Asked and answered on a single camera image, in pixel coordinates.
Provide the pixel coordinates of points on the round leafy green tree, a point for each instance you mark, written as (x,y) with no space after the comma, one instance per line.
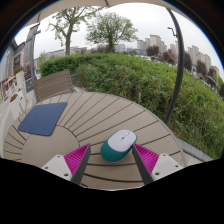
(111,30)

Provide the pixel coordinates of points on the wooden slatted patio chair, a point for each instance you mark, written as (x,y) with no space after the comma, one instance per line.
(53,85)

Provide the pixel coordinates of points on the group of beige apartment buildings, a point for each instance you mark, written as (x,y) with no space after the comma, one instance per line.
(196,56)

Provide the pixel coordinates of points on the dark curved parasol pole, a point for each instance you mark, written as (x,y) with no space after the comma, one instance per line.
(178,66)

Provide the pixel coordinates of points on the grey sign pillar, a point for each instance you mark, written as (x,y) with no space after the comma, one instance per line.
(30,58)

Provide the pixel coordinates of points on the white and teal computer mouse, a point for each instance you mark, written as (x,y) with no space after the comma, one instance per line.
(118,145)

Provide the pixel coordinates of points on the white planter box with flowers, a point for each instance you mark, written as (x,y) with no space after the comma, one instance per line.
(16,105)
(19,78)

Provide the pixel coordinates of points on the tall thin-crowned tree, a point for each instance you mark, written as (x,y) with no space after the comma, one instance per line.
(68,41)

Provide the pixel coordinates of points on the dark blue mouse pad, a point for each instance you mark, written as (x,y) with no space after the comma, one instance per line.
(41,118)

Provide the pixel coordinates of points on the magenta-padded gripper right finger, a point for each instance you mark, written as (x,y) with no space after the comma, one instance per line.
(165,165)

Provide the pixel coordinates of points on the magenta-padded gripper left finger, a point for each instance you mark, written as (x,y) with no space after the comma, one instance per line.
(60,166)

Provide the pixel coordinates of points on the green hedge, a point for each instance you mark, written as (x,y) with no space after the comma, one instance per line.
(140,83)

